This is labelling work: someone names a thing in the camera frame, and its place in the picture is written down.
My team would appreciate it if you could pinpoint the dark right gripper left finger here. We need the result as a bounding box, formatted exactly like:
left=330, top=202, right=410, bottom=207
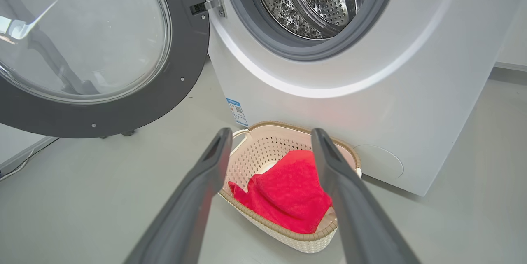
left=123, top=127, right=233, bottom=264

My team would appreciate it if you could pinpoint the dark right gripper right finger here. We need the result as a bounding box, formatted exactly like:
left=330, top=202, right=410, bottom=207
left=310, top=127, right=421, bottom=264

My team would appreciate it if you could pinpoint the red fleece garment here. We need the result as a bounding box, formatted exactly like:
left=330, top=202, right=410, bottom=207
left=228, top=150, right=333, bottom=234

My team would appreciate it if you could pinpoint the round glass washing machine door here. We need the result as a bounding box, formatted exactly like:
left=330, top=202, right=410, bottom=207
left=0, top=0, right=211, bottom=139

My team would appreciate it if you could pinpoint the cream perforated laundry basket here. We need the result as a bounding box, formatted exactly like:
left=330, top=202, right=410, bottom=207
left=218, top=121, right=362, bottom=254

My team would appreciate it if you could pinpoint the white washing machine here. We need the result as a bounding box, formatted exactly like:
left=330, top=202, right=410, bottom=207
left=207, top=0, right=527, bottom=197

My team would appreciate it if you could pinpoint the blue energy label sticker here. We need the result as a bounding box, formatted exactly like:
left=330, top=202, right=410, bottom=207
left=226, top=98, right=249, bottom=128

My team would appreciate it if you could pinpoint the thin floor cable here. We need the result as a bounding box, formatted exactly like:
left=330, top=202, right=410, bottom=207
left=0, top=137, right=61, bottom=182

